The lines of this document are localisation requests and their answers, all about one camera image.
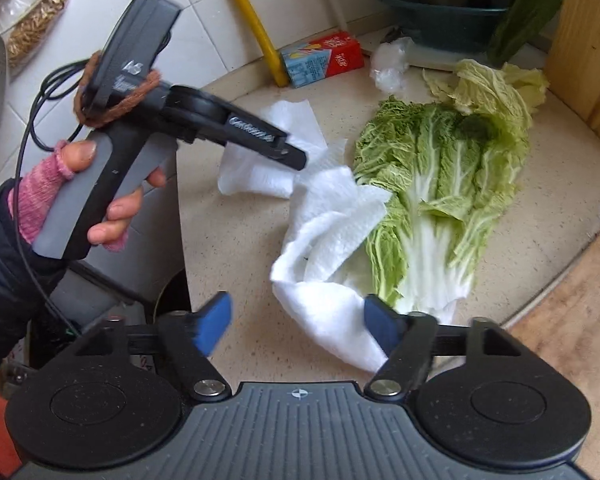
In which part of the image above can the black jacket left forearm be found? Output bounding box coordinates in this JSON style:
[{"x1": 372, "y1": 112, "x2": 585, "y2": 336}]
[{"x1": 0, "y1": 179, "x2": 68, "y2": 365}]

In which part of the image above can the pale cabbage leaf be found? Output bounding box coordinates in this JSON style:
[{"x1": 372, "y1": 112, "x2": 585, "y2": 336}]
[{"x1": 422, "y1": 58, "x2": 550, "y2": 125}]

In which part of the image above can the white paper towel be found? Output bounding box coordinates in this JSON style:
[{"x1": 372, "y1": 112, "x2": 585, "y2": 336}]
[
  {"x1": 216, "y1": 98, "x2": 349, "y2": 201},
  {"x1": 270, "y1": 164, "x2": 458, "y2": 374}
]

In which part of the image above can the green pepper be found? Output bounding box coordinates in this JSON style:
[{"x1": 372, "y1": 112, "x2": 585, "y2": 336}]
[{"x1": 486, "y1": 0, "x2": 562, "y2": 67}]

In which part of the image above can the clear plastic bag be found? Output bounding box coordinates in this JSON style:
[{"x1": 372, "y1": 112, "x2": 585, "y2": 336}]
[{"x1": 370, "y1": 37, "x2": 413, "y2": 94}]

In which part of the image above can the green napa cabbage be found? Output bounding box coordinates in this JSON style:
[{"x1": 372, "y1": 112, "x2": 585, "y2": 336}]
[{"x1": 353, "y1": 96, "x2": 528, "y2": 316}]

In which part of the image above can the teal plastic basin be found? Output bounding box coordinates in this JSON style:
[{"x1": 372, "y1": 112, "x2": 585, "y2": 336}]
[{"x1": 378, "y1": 0, "x2": 509, "y2": 53}]

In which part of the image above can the red blue tea carton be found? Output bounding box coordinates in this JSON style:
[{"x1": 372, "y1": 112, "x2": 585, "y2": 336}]
[{"x1": 282, "y1": 32, "x2": 364, "y2": 88}]

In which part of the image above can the wooden cutting board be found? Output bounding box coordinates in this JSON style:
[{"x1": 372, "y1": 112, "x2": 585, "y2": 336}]
[{"x1": 503, "y1": 232, "x2": 600, "y2": 479}]

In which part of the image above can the wooden knife block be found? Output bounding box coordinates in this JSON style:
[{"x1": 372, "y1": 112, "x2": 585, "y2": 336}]
[{"x1": 545, "y1": 0, "x2": 600, "y2": 138}]

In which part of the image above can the left hand pink glove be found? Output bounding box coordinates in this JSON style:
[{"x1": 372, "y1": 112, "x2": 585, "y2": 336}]
[{"x1": 7, "y1": 138, "x2": 169, "y2": 254}]

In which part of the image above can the yellow gas hose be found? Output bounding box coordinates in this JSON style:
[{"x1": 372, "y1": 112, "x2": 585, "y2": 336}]
[{"x1": 214, "y1": 0, "x2": 290, "y2": 88}]

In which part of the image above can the bag of dried food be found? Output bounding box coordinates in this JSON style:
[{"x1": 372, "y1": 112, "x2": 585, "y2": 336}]
[{"x1": 6, "y1": 0, "x2": 70, "y2": 74}]

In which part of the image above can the black cable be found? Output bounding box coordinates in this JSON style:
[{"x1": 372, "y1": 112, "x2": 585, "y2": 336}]
[{"x1": 11, "y1": 58, "x2": 89, "y2": 336}]

